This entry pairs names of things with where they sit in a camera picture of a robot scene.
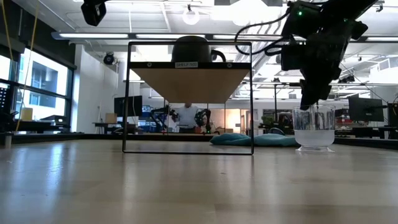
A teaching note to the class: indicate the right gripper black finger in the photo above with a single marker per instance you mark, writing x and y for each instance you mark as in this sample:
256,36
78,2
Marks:
311,91
327,91

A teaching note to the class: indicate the clear plastic cup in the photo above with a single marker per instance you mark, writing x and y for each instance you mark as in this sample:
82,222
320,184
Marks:
314,137

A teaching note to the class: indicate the dark green mug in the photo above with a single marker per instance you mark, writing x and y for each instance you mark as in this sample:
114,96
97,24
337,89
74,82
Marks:
191,49

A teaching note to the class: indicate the background black robot arm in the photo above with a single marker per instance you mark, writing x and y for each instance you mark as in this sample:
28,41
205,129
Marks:
160,115
202,118

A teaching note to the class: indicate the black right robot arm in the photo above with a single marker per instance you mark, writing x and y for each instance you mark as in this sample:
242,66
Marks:
348,7

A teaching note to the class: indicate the ceiling light strip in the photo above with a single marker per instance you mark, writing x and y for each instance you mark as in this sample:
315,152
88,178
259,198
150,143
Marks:
93,35
155,36

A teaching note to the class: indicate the black monitor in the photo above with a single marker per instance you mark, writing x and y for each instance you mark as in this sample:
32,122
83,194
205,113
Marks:
133,105
365,109

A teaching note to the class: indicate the turquoise cloth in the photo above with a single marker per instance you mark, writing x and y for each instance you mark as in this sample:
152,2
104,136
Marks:
248,140

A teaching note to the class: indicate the round ceiling lamp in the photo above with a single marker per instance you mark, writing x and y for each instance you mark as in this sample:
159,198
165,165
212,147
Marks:
191,17

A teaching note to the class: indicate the cardboard box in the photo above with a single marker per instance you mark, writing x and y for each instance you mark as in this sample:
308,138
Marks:
111,118

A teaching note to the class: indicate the person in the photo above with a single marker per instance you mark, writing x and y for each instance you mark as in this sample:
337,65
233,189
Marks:
187,116

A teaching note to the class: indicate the wooden shelf with black frame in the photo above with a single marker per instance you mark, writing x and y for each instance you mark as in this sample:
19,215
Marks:
189,84

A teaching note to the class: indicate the black aluminium table frame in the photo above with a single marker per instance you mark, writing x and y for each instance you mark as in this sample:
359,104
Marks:
62,137

